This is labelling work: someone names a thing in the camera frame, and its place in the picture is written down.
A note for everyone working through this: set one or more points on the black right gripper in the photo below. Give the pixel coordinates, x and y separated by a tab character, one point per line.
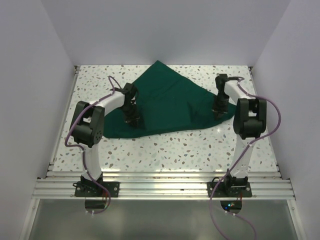
218	111

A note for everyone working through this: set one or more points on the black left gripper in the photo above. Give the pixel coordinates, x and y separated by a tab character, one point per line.
132	119

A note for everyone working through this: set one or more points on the green surgical cloth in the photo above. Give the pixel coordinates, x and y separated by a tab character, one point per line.
167	102

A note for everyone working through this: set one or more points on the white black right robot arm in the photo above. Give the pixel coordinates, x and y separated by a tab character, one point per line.
249	122

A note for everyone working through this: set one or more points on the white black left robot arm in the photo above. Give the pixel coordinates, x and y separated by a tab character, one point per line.
86	131

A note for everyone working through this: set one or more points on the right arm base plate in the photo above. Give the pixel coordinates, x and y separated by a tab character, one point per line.
233	192

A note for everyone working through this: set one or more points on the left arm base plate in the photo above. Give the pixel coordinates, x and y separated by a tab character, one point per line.
91	190

